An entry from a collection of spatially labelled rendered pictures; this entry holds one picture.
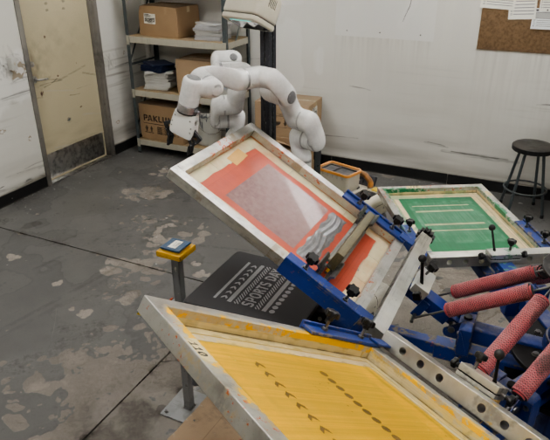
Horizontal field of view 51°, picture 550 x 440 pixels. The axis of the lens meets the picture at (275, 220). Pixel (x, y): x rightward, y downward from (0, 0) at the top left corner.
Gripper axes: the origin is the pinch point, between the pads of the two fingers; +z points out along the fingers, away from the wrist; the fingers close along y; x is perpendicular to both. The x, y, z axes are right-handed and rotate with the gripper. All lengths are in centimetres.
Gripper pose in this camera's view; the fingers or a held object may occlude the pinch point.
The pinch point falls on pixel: (179, 147)
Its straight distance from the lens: 227.3
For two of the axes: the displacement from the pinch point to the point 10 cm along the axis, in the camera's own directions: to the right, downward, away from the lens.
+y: -8.6, -4.4, 2.4
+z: -2.7, 8.0, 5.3
